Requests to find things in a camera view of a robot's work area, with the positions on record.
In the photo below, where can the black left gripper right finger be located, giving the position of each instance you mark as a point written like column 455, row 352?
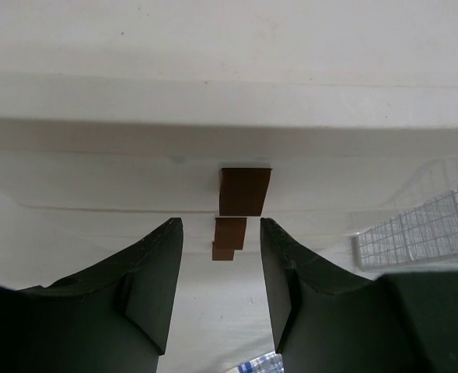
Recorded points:
column 327, row 319

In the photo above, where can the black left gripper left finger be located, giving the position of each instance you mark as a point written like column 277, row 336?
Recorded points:
column 111, row 317

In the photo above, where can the small clear glue bottle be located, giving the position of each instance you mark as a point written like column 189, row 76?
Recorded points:
column 267, row 363

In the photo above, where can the white three-drawer storage box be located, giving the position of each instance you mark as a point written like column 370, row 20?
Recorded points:
column 117, row 114

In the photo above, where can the white wire mesh organizer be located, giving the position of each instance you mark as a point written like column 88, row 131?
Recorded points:
column 423, row 232

